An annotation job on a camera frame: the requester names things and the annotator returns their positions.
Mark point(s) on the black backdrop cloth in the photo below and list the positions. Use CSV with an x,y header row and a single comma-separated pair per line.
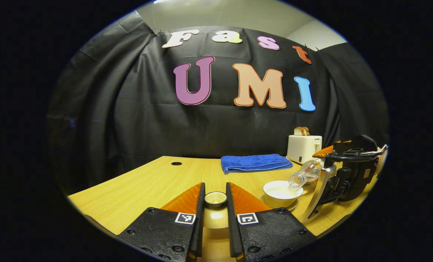
x,y
129,120

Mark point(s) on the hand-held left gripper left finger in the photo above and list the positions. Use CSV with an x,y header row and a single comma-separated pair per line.
x,y
200,225

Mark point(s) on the clear glass water bottle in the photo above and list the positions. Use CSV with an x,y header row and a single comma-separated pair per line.
x,y
307,173

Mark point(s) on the folded blue towel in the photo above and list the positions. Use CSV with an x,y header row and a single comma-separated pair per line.
x,y
254,162

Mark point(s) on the cream toaster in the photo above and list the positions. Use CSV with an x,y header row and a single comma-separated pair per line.
x,y
302,149

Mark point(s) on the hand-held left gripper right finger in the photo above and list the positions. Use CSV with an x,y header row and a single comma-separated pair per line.
x,y
231,229

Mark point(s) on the toast bread slice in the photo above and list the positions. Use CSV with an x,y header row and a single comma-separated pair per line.
x,y
297,131
306,131

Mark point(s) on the cream teacup lid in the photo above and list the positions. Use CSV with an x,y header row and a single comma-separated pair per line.
x,y
215,216

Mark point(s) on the cream ceramic saucer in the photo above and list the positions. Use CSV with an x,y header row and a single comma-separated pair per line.
x,y
265,205

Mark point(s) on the cream ceramic teacup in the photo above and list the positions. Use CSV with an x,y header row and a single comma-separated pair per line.
x,y
280,198

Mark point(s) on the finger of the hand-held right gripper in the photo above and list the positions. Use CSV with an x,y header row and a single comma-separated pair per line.
x,y
322,182
325,151

